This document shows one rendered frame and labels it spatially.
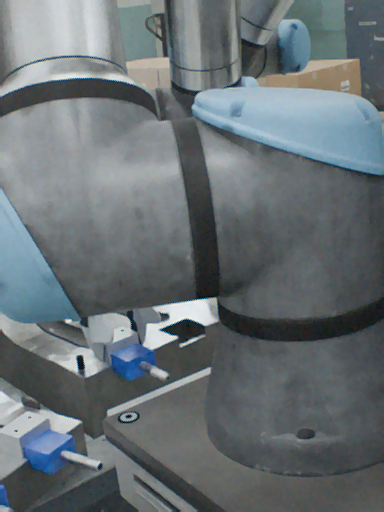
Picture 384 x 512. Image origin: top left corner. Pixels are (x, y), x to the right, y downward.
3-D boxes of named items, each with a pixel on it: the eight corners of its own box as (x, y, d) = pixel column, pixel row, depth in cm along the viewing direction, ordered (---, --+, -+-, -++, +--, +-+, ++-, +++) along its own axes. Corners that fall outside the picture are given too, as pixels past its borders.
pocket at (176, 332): (209, 349, 113) (206, 325, 112) (180, 362, 110) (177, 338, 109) (189, 341, 116) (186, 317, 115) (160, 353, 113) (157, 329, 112)
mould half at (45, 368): (242, 368, 118) (233, 283, 114) (94, 439, 103) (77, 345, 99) (71, 296, 156) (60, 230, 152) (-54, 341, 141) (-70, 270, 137)
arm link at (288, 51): (282, 82, 106) (212, 85, 112) (316, 70, 115) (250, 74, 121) (277, 21, 103) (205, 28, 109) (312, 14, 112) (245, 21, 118)
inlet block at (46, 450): (117, 475, 90) (110, 434, 88) (88, 500, 86) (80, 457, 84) (35, 449, 97) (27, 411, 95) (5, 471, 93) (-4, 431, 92)
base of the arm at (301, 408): (467, 412, 54) (467, 278, 51) (305, 507, 47) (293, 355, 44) (315, 350, 66) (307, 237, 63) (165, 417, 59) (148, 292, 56)
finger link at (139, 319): (161, 354, 103) (137, 296, 99) (135, 342, 108) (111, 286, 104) (178, 341, 105) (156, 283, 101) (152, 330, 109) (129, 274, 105)
